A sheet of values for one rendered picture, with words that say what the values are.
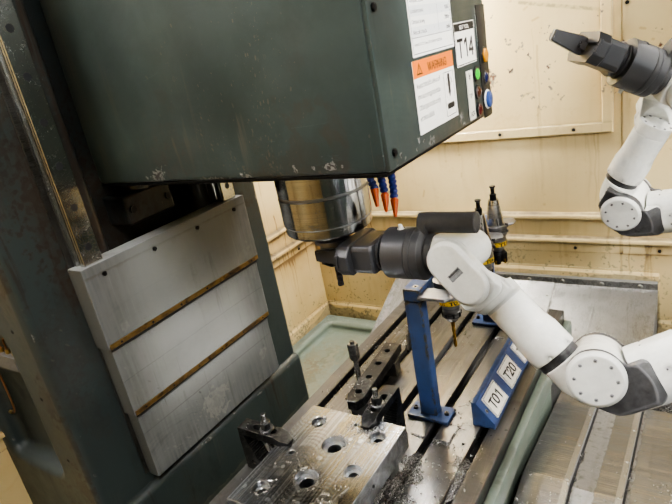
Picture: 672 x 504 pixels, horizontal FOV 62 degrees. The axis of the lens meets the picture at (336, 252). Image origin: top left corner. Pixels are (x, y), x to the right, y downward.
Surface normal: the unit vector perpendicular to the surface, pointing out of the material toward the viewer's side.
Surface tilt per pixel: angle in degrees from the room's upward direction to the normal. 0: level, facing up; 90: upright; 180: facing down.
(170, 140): 90
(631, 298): 24
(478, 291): 80
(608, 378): 72
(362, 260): 90
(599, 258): 90
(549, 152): 90
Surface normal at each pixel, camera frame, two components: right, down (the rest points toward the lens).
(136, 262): 0.84, 0.06
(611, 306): -0.37, -0.68
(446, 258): -0.55, 0.22
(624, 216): -0.56, 0.47
